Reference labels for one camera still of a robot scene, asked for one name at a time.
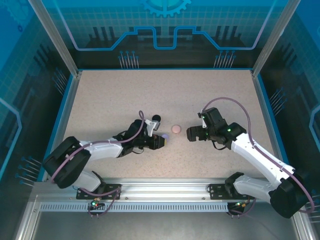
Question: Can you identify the small connector board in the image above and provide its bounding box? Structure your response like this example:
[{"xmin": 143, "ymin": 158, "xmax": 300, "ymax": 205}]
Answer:
[
  {"xmin": 88, "ymin": 197, "xmax": 106, "ymax": 210},
  {"xmin": 228, "ymin": 199, "xmax": 251, "ymax": 210}
]

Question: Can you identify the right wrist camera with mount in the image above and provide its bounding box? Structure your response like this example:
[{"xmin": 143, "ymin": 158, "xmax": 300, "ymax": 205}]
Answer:
[{"xmin": 197, "ymin": 111, "xmax": 208, "ymax": 130}]

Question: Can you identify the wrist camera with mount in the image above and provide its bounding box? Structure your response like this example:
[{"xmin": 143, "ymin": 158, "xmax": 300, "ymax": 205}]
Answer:
[
  {"xmin": 144, "ymin": 118, "xmax": 161, "ymax": 138},
  {"xmin": 197, "ymin": 111, "xmax": 208, "ymax": 130}
]

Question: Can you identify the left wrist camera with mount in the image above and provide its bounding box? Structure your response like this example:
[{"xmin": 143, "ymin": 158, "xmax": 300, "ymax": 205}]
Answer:
[{"xmin": 144, "ymin": 118, "xmax": 161, "ymax": 138}]

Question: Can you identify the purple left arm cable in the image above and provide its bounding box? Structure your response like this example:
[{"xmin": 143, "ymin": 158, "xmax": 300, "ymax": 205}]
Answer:
[{"xmin": 50, "ymin": 110, "xmax": 146, "ymax": 218}]

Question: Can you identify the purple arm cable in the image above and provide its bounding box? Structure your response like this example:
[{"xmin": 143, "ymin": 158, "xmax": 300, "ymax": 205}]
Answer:
[
  {"xmin": 50, "ymin": 110, "xmax": 146, "ymax": 218},
  {"xmin": 201, "ymin": 96, "xmax": 316, "ymax": 215}
]

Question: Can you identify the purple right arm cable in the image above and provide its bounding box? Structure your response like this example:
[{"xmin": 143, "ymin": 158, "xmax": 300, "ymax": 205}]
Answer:
[{"xmin": 201, "ymin": 96, "xmax": 316, "ymax": 215}]

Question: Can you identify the long aluminium base rail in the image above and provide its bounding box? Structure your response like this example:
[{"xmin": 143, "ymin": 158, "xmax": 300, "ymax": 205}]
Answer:
[{"xmin": 32, "ymin": 176, "xmax": 302, "ymax": 201}]

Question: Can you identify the aluminium side rail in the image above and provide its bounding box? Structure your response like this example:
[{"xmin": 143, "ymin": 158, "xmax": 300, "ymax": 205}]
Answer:
[
  {"xmin": 250, "ymin": 69, "xmax": 295, "ymax": 183},
  {"xmin": 40, "ymin": 71, "xmax": 83, "ymax": 183}
]

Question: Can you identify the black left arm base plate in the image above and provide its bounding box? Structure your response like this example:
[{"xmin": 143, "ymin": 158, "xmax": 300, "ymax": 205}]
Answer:
[{"xmin": 75, "ymin": 183, "xmax": 123, "ymax": 201}]

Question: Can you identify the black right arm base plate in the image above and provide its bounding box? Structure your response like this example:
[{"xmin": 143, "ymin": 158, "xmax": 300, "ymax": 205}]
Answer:
[{"xmin": 208, "ymin": 183, "xmax": 256, "ymax": 201}]

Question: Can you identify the slotted grey cable duct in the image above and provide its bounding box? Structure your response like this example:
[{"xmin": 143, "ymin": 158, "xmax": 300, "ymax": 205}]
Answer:
[{"xmin": 39, "ymin": 201, "xmax": 230, "ymax": 213}]

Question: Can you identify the aluminium frame post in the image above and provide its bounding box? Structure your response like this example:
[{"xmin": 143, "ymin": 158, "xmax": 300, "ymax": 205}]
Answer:
[
  {"xmin": 27, "ymin": 0, "xmax": 83, "ymax": 78},
  {"xmin": 250, "ymin": 0, "xmax": 301, "ymax": 78}
]

